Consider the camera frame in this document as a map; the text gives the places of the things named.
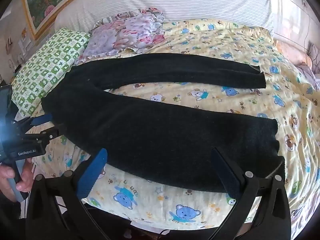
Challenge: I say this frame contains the person's left hand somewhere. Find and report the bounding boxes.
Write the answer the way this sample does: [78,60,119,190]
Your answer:
[0,158,35,198]

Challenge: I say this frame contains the pink cloth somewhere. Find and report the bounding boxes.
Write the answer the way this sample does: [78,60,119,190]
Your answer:
[275,40,313,68]

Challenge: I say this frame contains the floral ruffled pillow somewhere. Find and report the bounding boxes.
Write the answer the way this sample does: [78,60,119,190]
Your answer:
[75,8,166,65]

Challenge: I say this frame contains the purple patterned cloth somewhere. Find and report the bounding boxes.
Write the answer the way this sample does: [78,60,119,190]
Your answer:
[296,64,320,91]

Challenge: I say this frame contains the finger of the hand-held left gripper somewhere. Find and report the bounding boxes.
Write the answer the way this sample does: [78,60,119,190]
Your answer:
[21,128,61,144]
[14,113,53,133]

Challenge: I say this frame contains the gold framed flower picture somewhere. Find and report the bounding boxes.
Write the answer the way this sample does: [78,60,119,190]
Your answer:
[22,0,101,40]

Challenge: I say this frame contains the green checked pillow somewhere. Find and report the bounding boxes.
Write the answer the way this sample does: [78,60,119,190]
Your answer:
[11,28,91,117]

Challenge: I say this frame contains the black pants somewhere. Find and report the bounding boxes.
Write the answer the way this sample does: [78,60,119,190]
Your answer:
[41,52,285,193]

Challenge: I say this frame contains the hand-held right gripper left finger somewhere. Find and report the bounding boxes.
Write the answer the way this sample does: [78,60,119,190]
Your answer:
[25,148,108,240]

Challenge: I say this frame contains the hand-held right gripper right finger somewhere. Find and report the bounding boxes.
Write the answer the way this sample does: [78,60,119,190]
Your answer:
[209,147,292,240]

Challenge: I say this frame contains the white striped headboard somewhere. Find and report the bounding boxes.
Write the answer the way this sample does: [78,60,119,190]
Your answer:
[54,0,275,38]

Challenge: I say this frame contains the yellow bear print quilt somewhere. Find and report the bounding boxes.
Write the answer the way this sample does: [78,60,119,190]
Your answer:
[32,19,320,224]

